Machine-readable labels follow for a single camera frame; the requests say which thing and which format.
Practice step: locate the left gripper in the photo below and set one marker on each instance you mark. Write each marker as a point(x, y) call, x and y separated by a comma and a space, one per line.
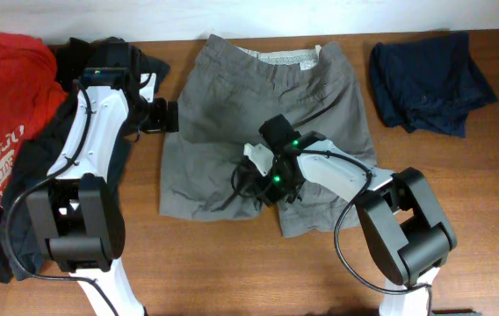
point(161, 122)

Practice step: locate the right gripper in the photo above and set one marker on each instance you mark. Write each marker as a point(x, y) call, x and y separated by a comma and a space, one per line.
point(263, 190)

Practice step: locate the grey shorts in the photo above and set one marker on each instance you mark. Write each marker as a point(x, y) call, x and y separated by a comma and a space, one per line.
point(230, 92)

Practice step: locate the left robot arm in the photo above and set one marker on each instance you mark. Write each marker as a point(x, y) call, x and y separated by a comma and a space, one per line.
point(75, 217)

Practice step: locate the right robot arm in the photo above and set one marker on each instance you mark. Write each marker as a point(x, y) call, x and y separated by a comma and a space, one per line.
point(406, 230)

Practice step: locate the red t-shirt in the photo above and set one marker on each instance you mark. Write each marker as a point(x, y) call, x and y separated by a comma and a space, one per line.
point(29, 95)

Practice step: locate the navy blue folded garment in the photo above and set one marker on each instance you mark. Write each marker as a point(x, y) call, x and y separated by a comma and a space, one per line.
point(429, 84)

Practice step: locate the black printed t-shirt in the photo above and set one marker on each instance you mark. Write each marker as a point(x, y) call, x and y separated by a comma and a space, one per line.
point(37, 154)

